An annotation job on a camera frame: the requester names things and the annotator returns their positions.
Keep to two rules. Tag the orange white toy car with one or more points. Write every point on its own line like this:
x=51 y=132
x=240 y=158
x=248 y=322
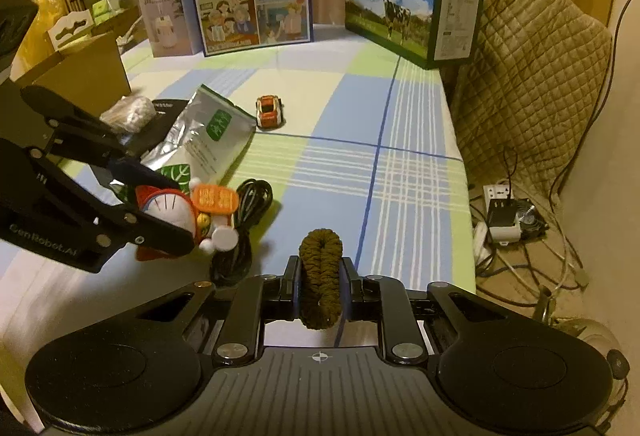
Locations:
x=270 y=112

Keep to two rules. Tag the black product box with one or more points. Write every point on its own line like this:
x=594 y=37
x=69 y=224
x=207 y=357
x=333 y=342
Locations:
x=170 y=108

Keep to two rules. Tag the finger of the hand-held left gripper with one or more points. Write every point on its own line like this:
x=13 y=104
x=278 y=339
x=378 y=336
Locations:
x=165 y=238
x=145 y=173

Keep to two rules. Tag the green cow milk box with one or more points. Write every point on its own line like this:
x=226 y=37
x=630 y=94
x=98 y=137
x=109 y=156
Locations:
x=390 y=6

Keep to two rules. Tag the beige quilted chair cover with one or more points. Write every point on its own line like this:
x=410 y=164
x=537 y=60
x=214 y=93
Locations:
x=530 y=86

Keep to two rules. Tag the white humidifier box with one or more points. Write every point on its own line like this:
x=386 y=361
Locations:
x=170 y=21

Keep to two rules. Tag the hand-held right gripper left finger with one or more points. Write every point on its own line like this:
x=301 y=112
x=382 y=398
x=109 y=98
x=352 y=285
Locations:
x=289 y=283

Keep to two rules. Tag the brown cardboard box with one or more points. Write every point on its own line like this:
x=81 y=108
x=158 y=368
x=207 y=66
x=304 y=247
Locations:
x=85 y=71

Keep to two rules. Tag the black power adapter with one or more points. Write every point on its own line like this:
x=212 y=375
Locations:
x=502 y=216

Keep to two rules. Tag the white power strip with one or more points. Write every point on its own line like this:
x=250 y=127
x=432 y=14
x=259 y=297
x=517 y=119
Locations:
x=497 y=191

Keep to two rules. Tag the silver foil pouch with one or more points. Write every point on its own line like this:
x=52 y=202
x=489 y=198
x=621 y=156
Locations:
x=220 y=126

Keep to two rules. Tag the small round fan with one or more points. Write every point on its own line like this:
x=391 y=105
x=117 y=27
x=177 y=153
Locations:
x=532 y=218

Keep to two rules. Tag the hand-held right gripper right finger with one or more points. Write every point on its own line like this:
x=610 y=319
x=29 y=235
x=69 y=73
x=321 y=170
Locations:
x=352 y=286

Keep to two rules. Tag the carton with white cutout flap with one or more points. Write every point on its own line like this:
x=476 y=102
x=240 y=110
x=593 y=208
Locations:
x=70 y=28

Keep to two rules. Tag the yellow plastic bag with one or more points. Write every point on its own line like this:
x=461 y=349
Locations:
x=40 y=31

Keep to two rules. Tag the clear-wrapped silver packet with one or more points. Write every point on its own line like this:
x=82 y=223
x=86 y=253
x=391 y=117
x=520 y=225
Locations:
x=127 y=113

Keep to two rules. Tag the green tissue packs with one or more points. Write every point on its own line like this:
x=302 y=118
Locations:
x=110 y=8

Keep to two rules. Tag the red white plush toy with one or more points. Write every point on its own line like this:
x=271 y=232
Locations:
x=165 y=208

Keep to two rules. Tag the clear round container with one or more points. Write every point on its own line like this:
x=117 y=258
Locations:
x=595 y=336

